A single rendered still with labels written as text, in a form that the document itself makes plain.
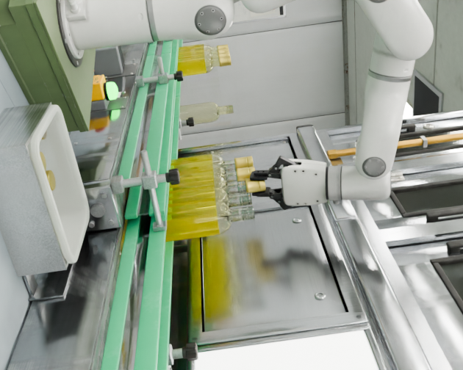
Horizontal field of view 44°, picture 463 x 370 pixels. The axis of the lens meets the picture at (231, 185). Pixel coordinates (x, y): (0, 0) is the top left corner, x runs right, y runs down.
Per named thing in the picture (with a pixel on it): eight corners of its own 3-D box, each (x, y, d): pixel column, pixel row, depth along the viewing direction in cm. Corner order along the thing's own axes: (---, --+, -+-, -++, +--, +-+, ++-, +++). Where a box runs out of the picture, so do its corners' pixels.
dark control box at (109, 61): (93, 78, 164) (122, 74, 164) (87, 51, 161) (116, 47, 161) (98, 70, 172) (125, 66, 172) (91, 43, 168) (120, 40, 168)
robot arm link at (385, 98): (368, 62, 118) (350, 156, 127) (368, 80, 106) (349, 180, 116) (411, 68, 116) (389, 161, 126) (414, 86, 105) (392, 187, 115)
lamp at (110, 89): (106, 103, 141) (118, 101, 141) (102, 86, 139) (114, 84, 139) (109, 97, 145) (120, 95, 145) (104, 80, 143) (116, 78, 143)
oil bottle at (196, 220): (132, 248, 119) (234, 233, 119) (126, 226, 116) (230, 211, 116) (134, 233, 124) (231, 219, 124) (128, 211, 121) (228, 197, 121)
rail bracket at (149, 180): (124, 237, 110) (188, 228, 110) (103, 160, 102) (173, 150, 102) (126, 229, 113) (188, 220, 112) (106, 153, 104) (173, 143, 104)
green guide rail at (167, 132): (125, 220, 113) (164, 214, 113) (124, 216, 113) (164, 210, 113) (162, 20, 267) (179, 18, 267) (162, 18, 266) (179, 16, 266)
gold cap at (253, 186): (247, 197, 130) (266, 194, 130) (245, 183, 128) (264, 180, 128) (245, 189, 133) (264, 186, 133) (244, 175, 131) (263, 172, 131)
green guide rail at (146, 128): (117, 188, 110) (158, 182, 110) (115, 183, 109) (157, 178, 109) (159, 4, 263) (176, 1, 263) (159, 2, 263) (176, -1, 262)
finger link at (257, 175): (281, 173, 130) (252, 173, 131) (280, 161, 128) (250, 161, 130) (278, 180, 127) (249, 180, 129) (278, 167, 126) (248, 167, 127)
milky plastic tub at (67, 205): (20, 277, 90) (75, 270, 90) (-28, 150, 79) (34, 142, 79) (45, 219, 105) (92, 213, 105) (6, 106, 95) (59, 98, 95)
